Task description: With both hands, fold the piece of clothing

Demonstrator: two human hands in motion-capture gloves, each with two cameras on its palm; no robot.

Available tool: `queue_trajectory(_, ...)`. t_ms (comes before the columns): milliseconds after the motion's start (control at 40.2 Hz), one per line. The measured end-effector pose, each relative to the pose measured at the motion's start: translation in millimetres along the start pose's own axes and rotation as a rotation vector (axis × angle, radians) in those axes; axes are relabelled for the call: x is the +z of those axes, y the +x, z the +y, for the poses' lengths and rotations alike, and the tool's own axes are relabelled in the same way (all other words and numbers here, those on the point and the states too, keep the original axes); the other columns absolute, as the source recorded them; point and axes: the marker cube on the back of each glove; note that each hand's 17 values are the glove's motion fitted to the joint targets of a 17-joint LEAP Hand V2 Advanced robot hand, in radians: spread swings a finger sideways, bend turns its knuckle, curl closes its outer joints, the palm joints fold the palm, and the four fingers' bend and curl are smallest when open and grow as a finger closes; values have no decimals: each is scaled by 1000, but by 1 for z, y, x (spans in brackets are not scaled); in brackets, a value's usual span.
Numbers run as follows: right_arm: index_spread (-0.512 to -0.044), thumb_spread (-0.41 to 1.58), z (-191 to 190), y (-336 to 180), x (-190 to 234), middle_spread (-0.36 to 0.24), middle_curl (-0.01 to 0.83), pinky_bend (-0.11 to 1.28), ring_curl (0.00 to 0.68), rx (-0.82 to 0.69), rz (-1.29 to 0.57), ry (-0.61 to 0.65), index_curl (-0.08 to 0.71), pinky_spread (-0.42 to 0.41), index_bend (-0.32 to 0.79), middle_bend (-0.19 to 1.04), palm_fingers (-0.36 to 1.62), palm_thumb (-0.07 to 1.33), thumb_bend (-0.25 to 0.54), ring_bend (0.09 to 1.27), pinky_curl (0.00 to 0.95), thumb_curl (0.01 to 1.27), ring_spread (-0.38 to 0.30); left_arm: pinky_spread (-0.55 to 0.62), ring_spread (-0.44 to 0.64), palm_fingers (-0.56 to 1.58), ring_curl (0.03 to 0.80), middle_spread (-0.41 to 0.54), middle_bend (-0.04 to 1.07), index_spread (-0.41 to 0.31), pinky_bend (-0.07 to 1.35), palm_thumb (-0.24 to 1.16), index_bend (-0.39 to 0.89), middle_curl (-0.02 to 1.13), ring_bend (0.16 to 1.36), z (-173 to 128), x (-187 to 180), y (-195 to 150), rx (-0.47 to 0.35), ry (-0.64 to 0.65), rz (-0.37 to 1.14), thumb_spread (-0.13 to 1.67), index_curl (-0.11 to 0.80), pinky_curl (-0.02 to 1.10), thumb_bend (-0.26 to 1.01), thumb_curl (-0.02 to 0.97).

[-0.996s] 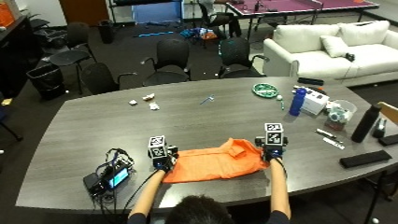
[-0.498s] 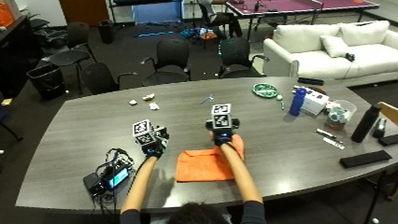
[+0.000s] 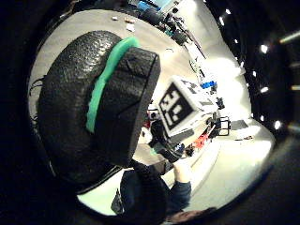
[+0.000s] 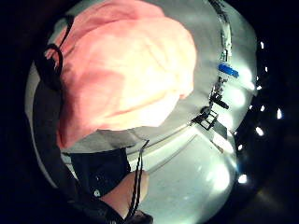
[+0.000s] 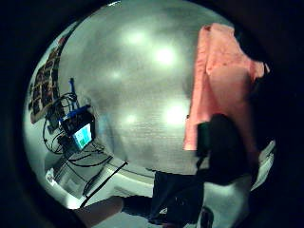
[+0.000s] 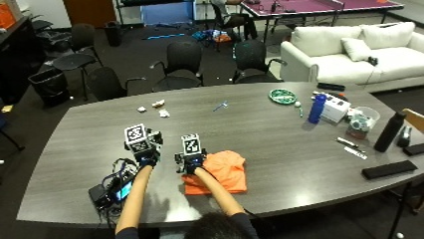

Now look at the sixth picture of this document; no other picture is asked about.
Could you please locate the person's left hand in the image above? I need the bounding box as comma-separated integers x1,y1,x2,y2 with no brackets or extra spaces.
124,130,165,168

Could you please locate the blue water bottle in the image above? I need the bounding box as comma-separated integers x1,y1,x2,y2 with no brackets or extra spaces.
307,94,329,124

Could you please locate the bundle of black cables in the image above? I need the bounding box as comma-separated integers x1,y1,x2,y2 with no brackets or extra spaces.
103,157,143,187

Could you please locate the blue board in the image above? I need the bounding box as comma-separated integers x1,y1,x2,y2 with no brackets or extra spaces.
140,1,198,26

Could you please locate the white marker cube right glove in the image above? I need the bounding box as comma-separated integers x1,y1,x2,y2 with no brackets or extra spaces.
181,132,205,155

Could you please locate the black water bottle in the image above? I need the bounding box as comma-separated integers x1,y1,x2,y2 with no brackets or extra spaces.
374,112,407,153

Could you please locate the white flat strip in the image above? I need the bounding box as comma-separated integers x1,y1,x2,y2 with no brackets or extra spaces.
343,146,369,160

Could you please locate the silver marker pen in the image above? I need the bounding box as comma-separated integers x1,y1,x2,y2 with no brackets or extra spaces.
335,136,367,153

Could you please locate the person's right hand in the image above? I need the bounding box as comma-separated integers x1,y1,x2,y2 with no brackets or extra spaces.
174,148,209,175

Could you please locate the white box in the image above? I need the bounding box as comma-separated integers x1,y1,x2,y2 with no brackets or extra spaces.
319,96,353,123

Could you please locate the white marker cube left glove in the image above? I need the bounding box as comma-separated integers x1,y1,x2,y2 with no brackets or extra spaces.
124,122,152,153

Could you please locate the black small pouch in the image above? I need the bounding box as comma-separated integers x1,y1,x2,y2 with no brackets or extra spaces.
402,142,424,157

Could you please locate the black cylindrical bin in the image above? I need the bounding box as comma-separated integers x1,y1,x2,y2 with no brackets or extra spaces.
104,20,125,48

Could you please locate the black cabinet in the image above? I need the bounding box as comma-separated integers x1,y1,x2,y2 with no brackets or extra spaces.
0,15,48,106

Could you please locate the white sofa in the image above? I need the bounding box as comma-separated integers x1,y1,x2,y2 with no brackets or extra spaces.
280,21,424,94

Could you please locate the wooden chair back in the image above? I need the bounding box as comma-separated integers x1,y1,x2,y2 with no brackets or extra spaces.
402,108,424,134

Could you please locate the the person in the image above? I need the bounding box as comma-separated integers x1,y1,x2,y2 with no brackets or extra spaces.
115,130,261,239

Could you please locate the black trash bin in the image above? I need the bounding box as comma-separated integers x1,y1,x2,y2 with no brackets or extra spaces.
27,67,72,108

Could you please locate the black office chair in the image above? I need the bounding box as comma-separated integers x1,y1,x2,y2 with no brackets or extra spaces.
87,66,149,102
149,40,206,93
52,23,104,101
229,39,289,85

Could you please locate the orange cloth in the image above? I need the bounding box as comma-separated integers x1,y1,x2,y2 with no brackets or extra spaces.
182,149,249,196

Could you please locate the black electronic device with screen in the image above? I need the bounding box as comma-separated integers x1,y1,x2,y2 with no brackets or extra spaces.
88,172,137,209

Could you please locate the black remote on table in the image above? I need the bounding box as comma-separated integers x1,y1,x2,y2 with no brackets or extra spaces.
315,82,347,93

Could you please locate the green round plate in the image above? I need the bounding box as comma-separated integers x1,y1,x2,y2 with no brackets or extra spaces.
268,88,298,106

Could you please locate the purple table tennis table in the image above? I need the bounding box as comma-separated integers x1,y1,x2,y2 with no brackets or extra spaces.
238,0,406,44

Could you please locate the clear plastic container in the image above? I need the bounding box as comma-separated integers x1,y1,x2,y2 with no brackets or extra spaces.
346,106,382,140

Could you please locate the white marker cube glove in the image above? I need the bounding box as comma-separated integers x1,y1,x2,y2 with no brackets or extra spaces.
124,122,152,153
181,132,205,155

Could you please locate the black flat case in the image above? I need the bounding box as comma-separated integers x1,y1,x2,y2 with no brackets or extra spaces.
361,159,419,180

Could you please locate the white sofa pillow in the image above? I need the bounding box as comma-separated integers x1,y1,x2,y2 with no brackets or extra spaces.
339,37,375,62

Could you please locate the blue pen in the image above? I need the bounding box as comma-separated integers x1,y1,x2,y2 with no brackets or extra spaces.
212,101,229,113

